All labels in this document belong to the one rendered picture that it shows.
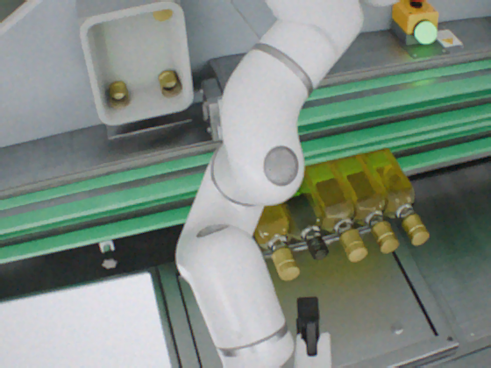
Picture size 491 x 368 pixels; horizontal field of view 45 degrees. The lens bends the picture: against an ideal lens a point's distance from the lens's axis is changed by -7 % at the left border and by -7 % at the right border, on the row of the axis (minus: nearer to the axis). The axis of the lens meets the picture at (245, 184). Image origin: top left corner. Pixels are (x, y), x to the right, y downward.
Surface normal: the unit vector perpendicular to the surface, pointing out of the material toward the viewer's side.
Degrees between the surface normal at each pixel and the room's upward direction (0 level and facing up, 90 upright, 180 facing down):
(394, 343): 90
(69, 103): 0
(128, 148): 90
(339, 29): 19
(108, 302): 90
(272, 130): 53
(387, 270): 90
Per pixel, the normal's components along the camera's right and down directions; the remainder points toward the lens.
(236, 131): -0.39, -0.15
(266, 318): 0.56, -0.12
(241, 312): 0.11, 0.05
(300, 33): -0.07, -0.26
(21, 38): 0.26, 0.66
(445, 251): -0.04, -0.72
